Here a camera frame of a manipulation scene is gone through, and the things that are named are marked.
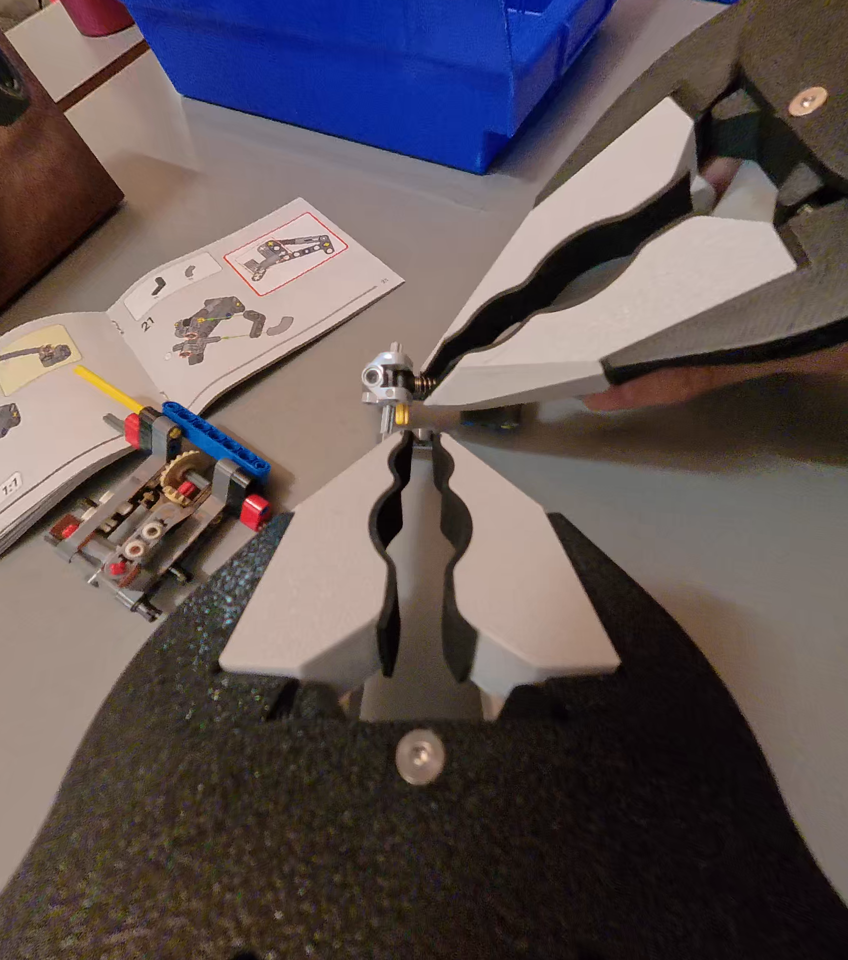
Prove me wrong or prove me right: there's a person's right hand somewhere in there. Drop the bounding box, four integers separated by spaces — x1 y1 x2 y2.
583 358 772 415

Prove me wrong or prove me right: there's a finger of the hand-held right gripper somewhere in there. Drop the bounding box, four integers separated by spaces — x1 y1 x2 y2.
422 95 699 381
435 214 799 411

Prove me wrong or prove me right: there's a grey toy connector assembly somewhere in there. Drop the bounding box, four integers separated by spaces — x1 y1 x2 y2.
358 341 419 445

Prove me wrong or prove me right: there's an open instruction booklet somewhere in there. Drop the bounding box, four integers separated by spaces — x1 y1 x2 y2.
0 196 405 594

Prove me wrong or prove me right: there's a toy set box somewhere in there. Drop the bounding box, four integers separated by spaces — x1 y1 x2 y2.
0 0 125 361

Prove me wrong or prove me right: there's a toy car chassis assembly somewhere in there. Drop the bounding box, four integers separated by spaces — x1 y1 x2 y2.
47 364 275 622

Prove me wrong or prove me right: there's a large blue storage bin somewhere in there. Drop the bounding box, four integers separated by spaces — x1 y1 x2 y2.
120 0 523 175

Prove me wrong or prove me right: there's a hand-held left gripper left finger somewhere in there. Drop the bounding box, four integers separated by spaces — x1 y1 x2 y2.
217 433 412 682

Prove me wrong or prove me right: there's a black toy beam with pins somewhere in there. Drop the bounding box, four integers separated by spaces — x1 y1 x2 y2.
460 403 525 438

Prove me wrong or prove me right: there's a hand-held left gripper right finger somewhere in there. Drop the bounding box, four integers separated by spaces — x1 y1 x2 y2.
431 433 622 687

